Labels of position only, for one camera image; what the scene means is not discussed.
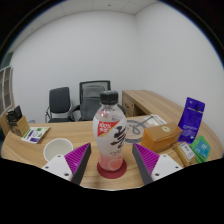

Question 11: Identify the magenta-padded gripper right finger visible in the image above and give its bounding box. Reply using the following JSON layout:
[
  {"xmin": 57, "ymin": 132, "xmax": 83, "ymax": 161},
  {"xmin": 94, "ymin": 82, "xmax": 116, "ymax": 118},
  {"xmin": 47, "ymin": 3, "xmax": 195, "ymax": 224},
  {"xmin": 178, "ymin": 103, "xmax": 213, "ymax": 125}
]
[{"xmin": 131, "ymin": 142, "xmax": 184, "ymax": 186}]

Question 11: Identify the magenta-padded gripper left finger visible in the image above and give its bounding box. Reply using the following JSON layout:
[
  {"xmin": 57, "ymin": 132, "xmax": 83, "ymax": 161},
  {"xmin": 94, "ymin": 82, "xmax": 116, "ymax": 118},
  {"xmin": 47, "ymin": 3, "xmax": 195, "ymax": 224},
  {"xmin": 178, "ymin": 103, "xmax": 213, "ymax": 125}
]
[{"xmin": 41, "ymin": 142, "xmax": 92, "ymax": 186}]

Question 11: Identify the clear drink bottle black cap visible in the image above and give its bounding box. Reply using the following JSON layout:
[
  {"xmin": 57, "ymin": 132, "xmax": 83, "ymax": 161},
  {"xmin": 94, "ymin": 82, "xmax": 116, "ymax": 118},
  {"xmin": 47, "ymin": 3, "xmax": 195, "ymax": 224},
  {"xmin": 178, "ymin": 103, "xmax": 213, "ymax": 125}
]
[{"xmin": 92, "ymin": 90, "xmax": 129, "ymax": 173}]

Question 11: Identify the white patterned paper cup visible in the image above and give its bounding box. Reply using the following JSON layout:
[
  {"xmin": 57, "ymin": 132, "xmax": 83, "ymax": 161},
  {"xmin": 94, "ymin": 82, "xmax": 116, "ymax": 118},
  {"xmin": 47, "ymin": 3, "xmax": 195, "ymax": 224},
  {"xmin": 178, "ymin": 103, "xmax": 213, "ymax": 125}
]
[{"xmin": 43, "ymin": 137, "xmax": 74, "ymax": 164}]

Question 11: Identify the orange-brown cardboard box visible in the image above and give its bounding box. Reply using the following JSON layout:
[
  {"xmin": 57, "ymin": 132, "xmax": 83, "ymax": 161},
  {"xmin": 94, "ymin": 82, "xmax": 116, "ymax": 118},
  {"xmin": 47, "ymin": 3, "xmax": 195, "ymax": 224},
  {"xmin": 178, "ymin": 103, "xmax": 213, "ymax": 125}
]
[{"xmin": 140, "ymin": 121, "xmax": 183, "ymax": 154}]

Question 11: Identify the flat round red coaster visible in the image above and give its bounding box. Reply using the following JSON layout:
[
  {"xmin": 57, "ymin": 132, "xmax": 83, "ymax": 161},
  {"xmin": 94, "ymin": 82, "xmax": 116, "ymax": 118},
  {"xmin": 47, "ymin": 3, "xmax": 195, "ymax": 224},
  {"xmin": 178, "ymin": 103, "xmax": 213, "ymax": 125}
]
[{"xmin": 96, "ymin": 159, "xmax": 128, "ymax": 180}]

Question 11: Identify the small tan box white label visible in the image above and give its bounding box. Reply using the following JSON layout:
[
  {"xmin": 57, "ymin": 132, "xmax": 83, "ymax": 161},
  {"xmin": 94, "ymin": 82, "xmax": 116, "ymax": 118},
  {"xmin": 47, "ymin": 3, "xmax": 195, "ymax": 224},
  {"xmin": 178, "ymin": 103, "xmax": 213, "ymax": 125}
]
[{"xmin": 173, "ymin": 142, "xmax": 198, "ymax": 168}]

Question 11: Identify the white leaflet green purple print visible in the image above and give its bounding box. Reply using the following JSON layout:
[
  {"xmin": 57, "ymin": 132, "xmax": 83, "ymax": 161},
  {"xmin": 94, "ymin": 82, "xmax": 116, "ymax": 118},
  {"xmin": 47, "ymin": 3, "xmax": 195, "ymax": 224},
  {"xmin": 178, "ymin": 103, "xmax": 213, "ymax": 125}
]
[{"xmin": 21, "ymin": 126, "xmax": 51, "ymax": 145}]

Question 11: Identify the green packet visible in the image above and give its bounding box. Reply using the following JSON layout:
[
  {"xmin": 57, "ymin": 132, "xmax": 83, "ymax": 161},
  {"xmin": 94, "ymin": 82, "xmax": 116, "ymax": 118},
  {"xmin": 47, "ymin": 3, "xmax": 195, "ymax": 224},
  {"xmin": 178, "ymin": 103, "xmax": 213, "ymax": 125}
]
[{"xmin": 189, "ymin": 134, "xmax": 212, "ymax": 164}]

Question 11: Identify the purple pouch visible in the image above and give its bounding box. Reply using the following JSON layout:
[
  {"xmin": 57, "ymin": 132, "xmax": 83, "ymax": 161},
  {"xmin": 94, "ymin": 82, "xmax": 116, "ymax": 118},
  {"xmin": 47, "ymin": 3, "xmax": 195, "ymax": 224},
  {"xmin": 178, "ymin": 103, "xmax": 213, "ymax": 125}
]
[{"xmin": 177, "ymin": 96, "xmax": 206, "ymax": 144}]

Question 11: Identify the black office chair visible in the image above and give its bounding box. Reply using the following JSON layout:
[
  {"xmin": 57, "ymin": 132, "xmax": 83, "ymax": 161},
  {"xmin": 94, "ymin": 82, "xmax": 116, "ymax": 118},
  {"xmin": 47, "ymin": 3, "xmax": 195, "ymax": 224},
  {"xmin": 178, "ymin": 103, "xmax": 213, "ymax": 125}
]
[{"xmin": 44, "ymin": 86, "xmax": 75, "ymax": 124}]

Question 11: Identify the grey mesh-back office chair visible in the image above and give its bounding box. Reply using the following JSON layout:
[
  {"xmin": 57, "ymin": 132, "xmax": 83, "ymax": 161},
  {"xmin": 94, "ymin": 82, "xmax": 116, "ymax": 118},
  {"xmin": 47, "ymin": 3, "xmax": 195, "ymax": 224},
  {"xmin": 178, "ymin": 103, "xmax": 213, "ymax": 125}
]
[{"xmin": 69, "ymin": 79, "xmax": 126, "ymax": 122}]

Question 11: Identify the wooden side desk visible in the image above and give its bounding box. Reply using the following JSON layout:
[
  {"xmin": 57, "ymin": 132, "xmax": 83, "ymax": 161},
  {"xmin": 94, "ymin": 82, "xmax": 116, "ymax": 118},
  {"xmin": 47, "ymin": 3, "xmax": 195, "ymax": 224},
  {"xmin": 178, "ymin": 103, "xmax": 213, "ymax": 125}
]
[{"xmin": 121, "ymin": 89, "xmax": 186, "ymax": 118}]

